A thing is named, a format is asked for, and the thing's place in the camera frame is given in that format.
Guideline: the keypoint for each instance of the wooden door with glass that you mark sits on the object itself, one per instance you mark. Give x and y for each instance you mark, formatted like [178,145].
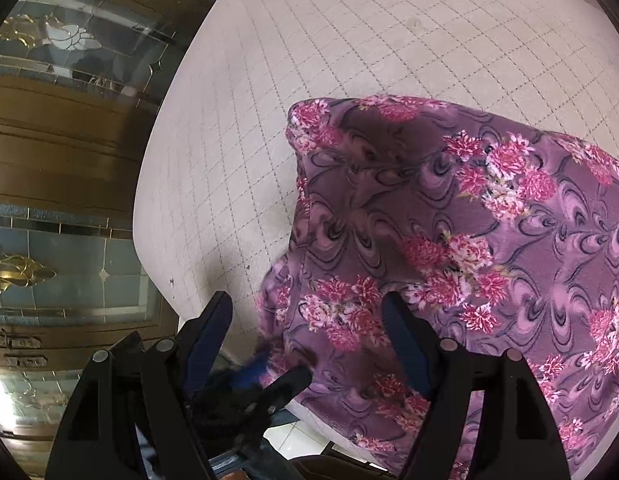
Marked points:
[64,160]

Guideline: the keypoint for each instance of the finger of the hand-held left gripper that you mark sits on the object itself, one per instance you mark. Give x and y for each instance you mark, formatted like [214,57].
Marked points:
[289,382]
[253,366]

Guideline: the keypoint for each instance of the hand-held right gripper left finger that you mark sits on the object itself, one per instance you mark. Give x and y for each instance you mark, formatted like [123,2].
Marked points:
[209,332]

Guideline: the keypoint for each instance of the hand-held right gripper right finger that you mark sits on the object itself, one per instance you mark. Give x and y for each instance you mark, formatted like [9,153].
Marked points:
[404,340]

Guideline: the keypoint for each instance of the purple floral long-sleeve shirt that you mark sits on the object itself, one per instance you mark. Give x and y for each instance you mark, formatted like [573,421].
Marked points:
[464,260]

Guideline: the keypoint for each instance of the pink quilted mattress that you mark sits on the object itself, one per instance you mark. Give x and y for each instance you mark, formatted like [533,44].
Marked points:
[339,60]

